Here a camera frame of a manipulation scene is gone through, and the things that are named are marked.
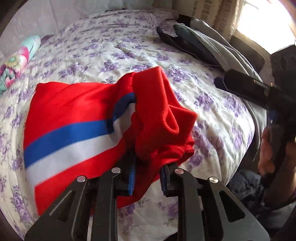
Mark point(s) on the folded teal pink floral blanket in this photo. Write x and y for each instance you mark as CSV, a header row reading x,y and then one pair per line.
x,y
13,65

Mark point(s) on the grey pillow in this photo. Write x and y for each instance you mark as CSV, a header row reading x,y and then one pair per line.
x,y
226,55

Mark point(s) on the person's right hand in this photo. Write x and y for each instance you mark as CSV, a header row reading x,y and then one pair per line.
x,y
282,188

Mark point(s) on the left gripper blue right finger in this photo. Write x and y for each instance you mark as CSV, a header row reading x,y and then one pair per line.
x,y
207,210

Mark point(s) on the black cloth on bed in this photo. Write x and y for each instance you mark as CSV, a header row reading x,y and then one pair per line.
x,y
186,42

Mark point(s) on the grey upholstered headboard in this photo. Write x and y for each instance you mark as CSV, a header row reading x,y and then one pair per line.
x,y
49,17

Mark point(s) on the purple floral bed sheet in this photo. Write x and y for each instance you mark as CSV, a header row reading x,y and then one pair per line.
x,y
102,48

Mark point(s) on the red pants with blue-white stripe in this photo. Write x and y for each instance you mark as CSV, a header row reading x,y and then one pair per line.
x,y
87,128

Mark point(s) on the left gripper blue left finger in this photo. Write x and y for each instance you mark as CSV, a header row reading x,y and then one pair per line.
x,y
86,210

